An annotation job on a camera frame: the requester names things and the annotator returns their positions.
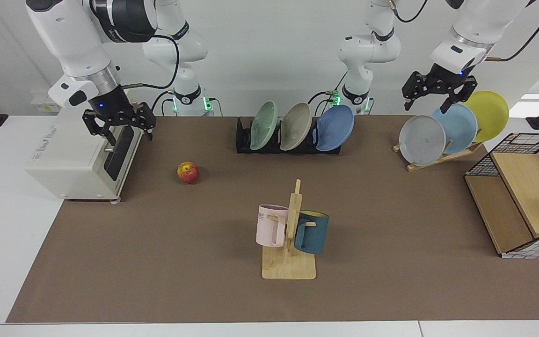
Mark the red yellow apple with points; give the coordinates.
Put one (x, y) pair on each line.
(188, 173)

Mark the light blue plate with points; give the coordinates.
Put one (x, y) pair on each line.
(459, 128)

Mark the grey plate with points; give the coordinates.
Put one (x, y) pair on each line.
(421, 140)

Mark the yellow plate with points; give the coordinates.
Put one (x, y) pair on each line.
(489, 114)

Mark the wooden plate rack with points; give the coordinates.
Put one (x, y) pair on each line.
(442, 159)

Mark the black dish rack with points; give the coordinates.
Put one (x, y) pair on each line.
(244, 140)

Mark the beige plate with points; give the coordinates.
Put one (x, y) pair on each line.
(296, 126)

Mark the pale green plate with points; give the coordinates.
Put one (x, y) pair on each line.
(264, 125)

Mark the pale toaster oven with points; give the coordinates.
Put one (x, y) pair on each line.
(68, 154)

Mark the small white box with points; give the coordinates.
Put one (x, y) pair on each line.
(45, 100)

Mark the brown table cloth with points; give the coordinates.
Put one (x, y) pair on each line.
(180, 257)

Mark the pink cup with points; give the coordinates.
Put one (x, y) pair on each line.
(269, 227)

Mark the dark teal cup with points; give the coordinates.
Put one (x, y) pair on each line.
(314, 234)

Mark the wooden cup stand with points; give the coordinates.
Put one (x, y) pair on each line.
(288, 267)

